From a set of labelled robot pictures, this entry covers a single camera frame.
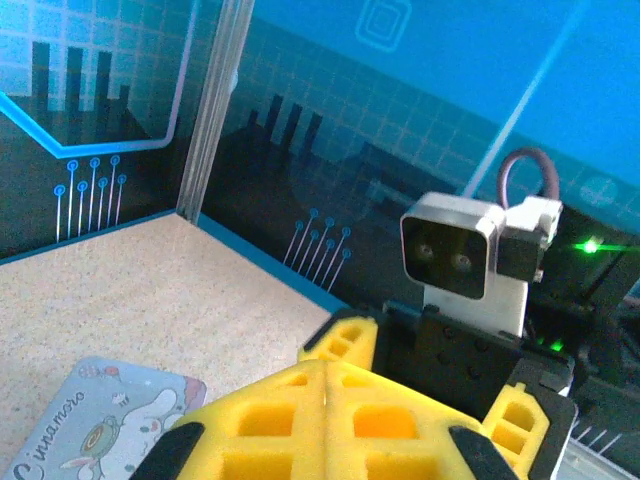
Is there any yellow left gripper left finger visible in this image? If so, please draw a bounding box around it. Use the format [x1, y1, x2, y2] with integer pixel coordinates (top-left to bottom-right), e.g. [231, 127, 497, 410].
[129, 359, 327, 480]

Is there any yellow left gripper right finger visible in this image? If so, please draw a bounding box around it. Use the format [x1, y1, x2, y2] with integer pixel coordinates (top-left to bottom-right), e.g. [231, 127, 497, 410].
[324, 359, 522, 480]

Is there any clear plastic bag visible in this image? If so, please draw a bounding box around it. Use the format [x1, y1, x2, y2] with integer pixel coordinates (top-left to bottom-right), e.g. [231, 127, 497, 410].
[4, 355, 209, 480]

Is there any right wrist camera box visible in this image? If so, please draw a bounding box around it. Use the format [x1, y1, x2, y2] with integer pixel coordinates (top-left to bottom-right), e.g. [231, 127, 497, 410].
[399, 192, 565, 340]

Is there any aluminium frame post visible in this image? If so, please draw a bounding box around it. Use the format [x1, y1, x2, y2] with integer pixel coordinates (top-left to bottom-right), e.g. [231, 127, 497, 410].
[175, 0, 257, 226]

